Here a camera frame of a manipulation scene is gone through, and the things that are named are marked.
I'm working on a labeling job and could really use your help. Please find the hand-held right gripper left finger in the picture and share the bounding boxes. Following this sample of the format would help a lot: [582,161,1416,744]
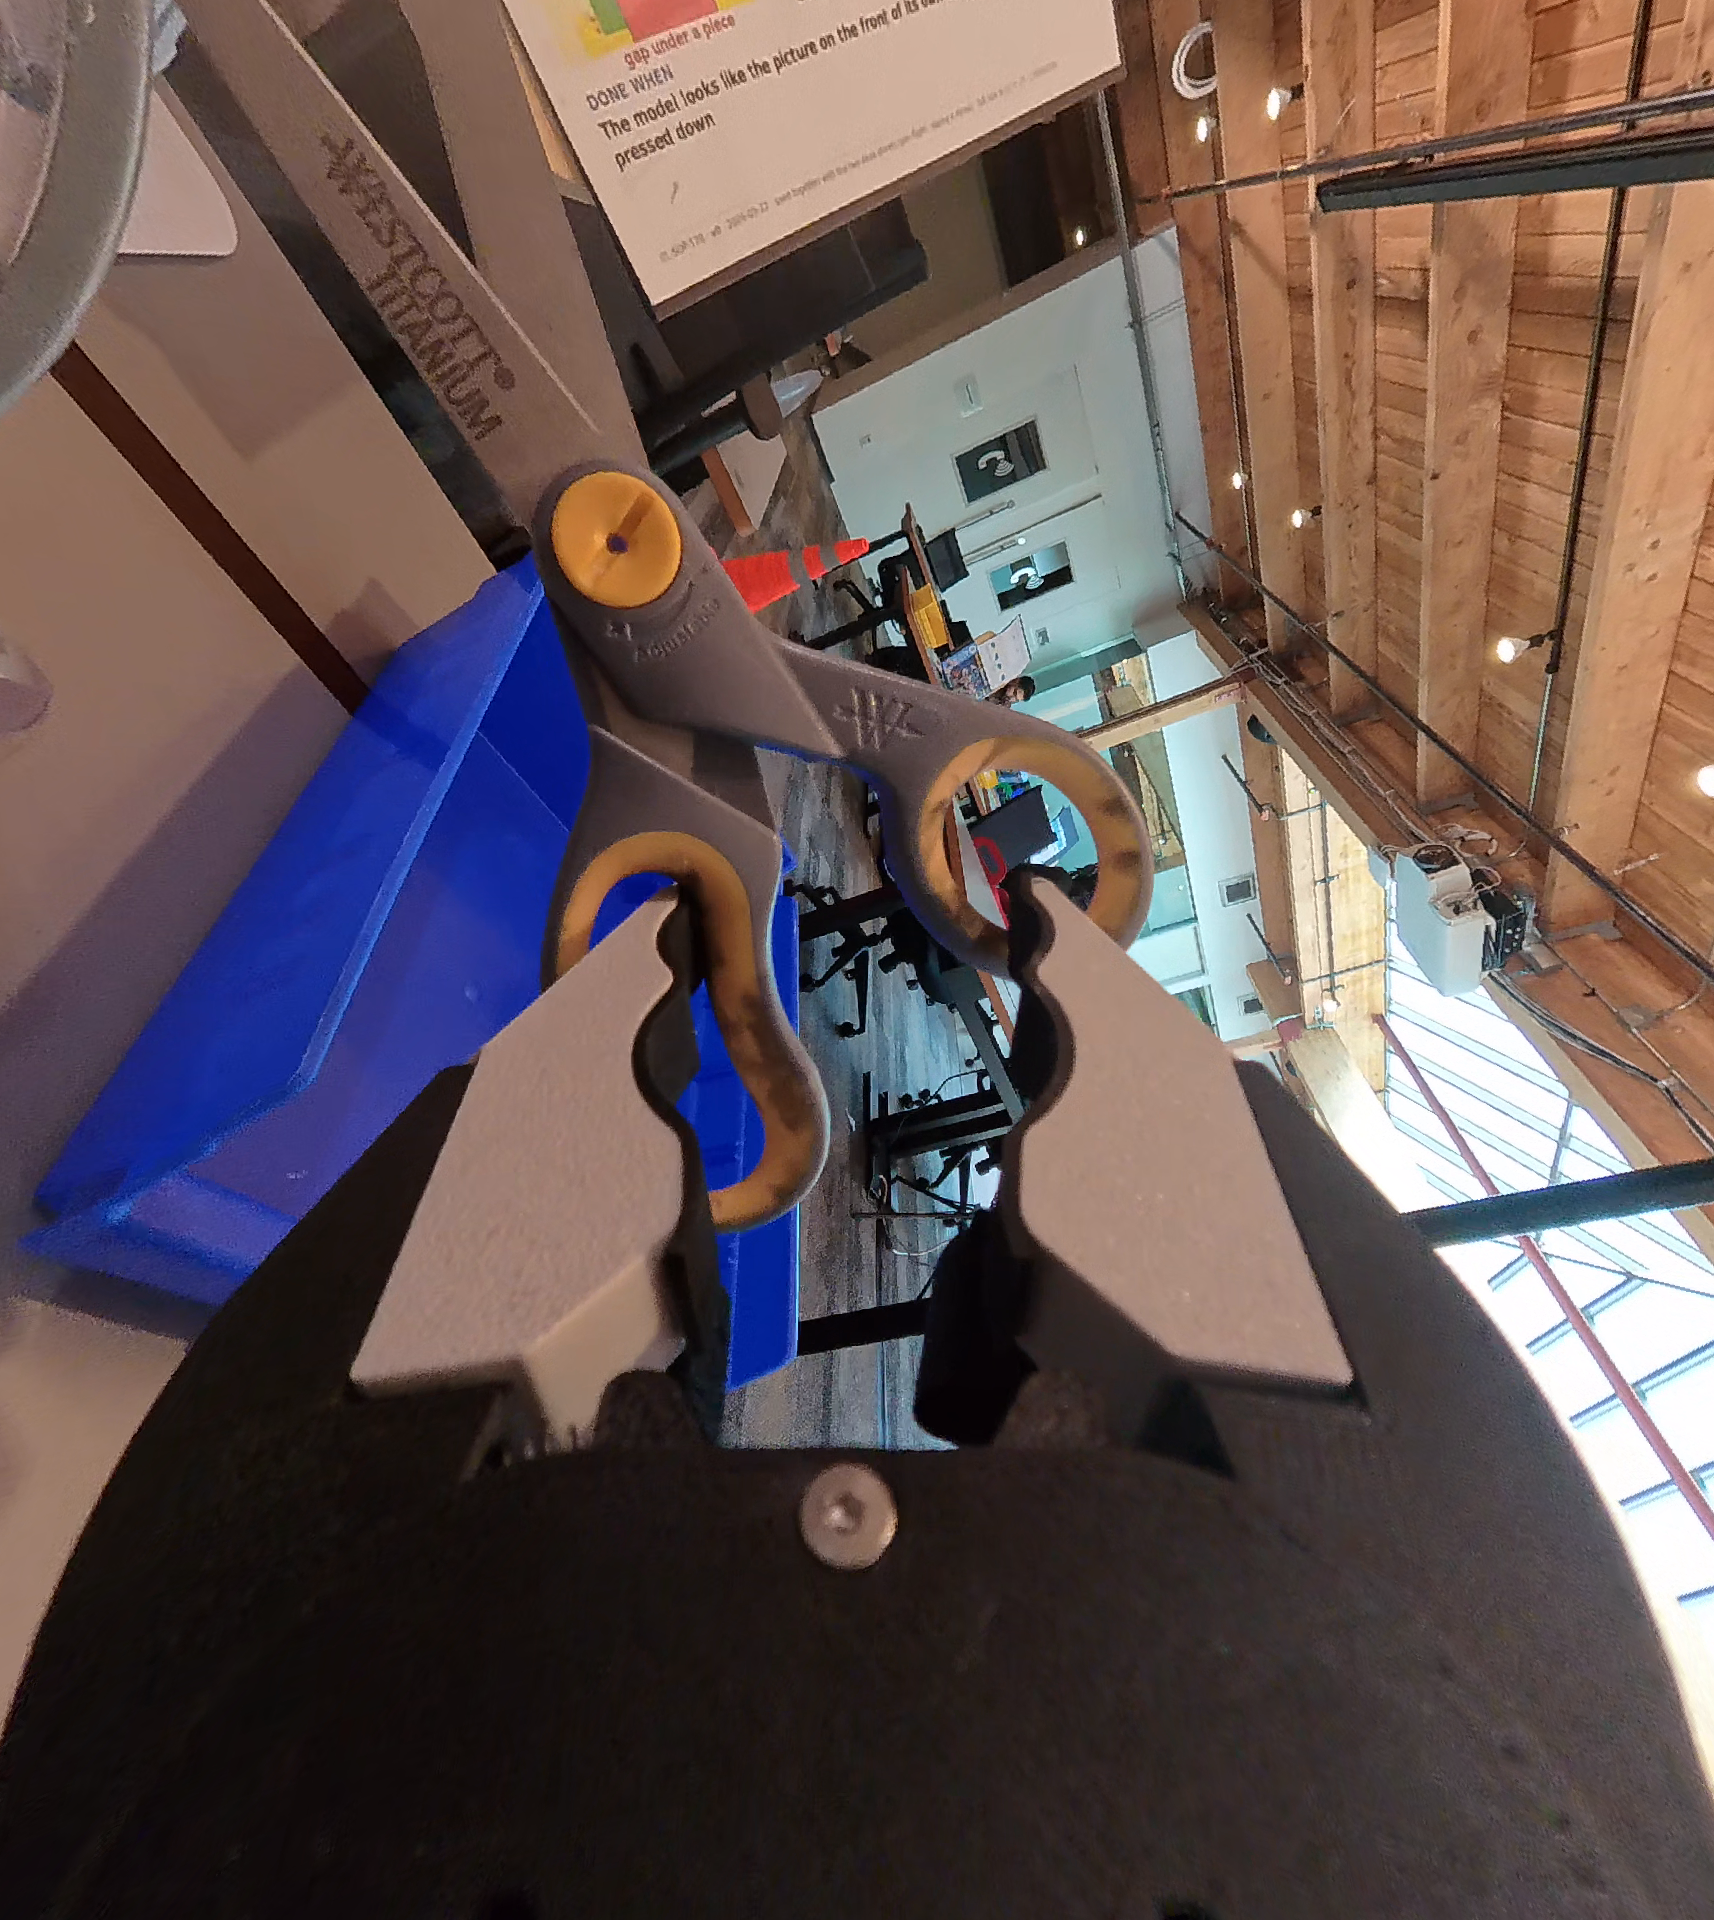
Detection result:
[350,884,709,1396]

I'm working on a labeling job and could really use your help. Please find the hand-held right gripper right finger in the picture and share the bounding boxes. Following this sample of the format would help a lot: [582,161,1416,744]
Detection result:
[913,865,1363,1417]

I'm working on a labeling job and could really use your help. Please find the yellow-handled scissors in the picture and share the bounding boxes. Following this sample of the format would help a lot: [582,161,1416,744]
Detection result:
[182,0,1158,1231]

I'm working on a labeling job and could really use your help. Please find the clear maze ball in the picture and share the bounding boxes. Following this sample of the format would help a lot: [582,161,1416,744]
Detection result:
[0,0,185,481]

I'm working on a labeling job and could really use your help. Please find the blue storage bin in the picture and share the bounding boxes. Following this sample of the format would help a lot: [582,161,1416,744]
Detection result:
[20,554,804,1388]

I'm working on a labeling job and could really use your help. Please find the black vertical pole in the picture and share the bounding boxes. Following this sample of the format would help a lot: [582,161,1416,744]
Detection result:
[1414,1138,1714,1246]

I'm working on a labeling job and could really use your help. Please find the orange object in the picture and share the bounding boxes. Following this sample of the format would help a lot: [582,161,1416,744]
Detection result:
[724,542,889,617]

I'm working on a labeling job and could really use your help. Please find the printed instruction sheet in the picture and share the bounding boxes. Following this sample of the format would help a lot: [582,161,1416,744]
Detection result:
[498,0,1129,302]

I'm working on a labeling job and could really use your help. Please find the black ceiling track rail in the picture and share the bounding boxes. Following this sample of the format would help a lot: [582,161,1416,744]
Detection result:
[1317,115,1714,212]

